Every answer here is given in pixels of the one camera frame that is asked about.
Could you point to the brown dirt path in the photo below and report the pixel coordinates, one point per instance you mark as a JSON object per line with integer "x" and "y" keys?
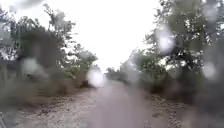
{"x": 116, "y": 106}

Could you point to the row of trees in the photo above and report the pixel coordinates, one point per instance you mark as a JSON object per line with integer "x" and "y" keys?
{"x": 180, "y": 56}
{"x": 46, "y": 50}

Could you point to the dry grass verge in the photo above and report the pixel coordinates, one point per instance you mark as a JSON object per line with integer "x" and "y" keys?
{"x": 30, "y": 95}
{"x": 186, "y": 110}

